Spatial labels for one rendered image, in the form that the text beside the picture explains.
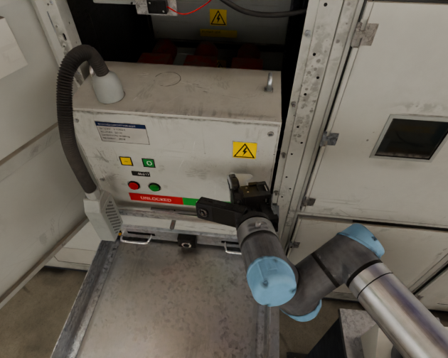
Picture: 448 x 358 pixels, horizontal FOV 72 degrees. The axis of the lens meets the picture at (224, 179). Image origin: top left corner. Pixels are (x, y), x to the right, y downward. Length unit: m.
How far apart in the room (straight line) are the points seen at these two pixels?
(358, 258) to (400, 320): 0.11
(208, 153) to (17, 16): 0.54
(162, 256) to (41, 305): 1.20
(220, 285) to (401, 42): 0.81
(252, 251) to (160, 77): 0.50
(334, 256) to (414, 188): 0.64
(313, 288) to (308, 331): 1.33
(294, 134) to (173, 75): 0.39
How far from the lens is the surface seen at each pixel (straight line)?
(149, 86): 0.81
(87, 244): 1.77
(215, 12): 1.45
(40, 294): 2.21
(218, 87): 0.79
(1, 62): 0.89
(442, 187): 1.21
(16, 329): 2.19
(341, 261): 0.60
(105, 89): 0.76
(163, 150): 0.78
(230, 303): 1.02
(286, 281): 0.52
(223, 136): 0.71
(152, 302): 1.04
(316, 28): 0.80
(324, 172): 1.05
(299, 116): 0.92
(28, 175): 1.05
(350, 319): 1.18
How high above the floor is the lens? 1.80
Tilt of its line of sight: 48 degrees down
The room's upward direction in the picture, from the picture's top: straight up
